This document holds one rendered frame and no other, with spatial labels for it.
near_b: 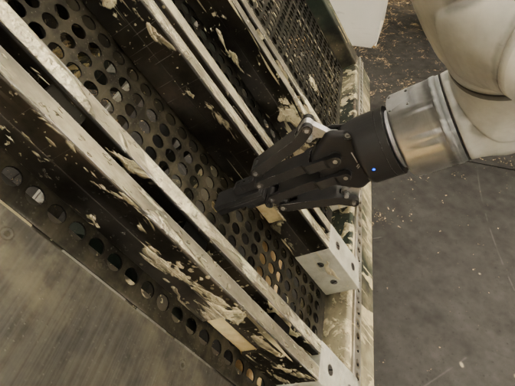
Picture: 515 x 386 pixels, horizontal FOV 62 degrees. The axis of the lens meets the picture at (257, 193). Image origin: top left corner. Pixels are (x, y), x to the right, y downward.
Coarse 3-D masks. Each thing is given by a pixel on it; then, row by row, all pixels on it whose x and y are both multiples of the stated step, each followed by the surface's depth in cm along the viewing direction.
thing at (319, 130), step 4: (304, 120) 45; (308, 120) 45; (312, 120) 46; (300, 124) 46; (312, 124) 45; (316, 124) 46; (320, 124) 46; (316, 128) 45; (320, 128) 45; (324, 128) 46; (328, 128) 46; (312, 132) 46; (316, 132) 46; (320, 132) 46; (324, 132) 46; (312, 136) 46; (316, 136) 46; (320, 136) 46; (308, 140) 46; (312, 140) 46
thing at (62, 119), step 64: (0, 0) 35; (0, 64) 33; (0, 128) 37; (64, 128) 36; (64, 192) 41; (128, 192) 40; (128, 256) 46; (192, 256) 45; (256, 320) 51; (320, 384) 59
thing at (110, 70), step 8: (112, 64) 175; (112, 72) 171; (104, 80) 173; (120, 80) 172; (112, 88) 175; (320, 104) 163; (160, 128) 157; (160, 144) 151; (152, 152) 147; (168, 152) 155; (176, 184) 213; (256, 232) 104; (256, 240) 103; (232, 344) 84
